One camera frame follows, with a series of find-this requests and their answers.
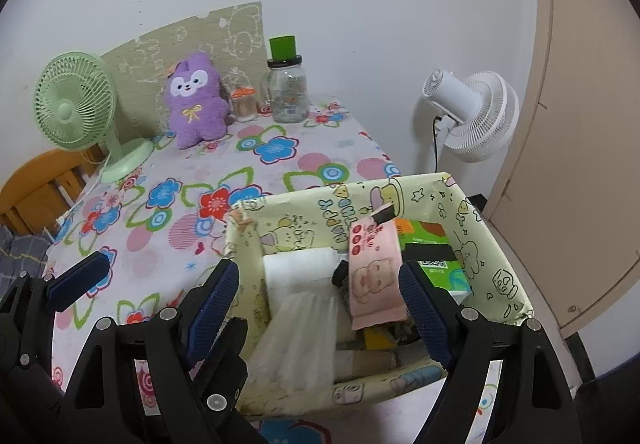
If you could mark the yellow sponge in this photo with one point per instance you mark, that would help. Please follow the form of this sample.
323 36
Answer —
377 339

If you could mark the wooden chair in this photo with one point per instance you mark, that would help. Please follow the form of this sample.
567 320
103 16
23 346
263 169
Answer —
35 184

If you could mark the beige door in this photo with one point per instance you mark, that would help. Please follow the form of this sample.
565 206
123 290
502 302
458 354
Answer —
575 124

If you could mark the plaid blanket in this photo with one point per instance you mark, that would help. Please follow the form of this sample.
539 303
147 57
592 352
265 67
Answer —
20 249

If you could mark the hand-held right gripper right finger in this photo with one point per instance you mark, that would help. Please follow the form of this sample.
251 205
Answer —
425 309

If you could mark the green tissue pack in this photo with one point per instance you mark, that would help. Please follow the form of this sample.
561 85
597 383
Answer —
445 279

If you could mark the black clothing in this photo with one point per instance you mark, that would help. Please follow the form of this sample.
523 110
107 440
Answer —
341 274

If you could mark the green patterned paper board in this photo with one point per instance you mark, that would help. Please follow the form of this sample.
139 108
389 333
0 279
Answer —
145 54

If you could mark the purple plush toy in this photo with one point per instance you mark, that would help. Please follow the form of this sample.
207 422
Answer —
195 109

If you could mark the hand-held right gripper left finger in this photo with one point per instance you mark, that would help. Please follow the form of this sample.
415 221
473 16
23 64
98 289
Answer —
215 309

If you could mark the toothpick holder orange lid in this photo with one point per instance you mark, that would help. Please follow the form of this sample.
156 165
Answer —
245 104

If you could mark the white cloth item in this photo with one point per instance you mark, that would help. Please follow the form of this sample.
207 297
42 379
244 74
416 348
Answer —
300 269

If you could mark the floral tablecloth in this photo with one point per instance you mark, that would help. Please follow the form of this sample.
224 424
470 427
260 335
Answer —
310 159

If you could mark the yellow cartoon print box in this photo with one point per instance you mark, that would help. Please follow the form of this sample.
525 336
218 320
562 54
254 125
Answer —
300 229

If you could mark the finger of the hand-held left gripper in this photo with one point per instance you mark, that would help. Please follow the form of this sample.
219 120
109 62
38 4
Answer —
75 281
232 359

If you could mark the green desk fan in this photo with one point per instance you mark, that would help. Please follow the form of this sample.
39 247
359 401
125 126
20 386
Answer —
70 109

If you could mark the white standing fan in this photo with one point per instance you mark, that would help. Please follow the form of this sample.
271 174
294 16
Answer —
475 119

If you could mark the glass jar green lid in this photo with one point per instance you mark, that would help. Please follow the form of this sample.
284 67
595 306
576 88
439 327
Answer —
289 89

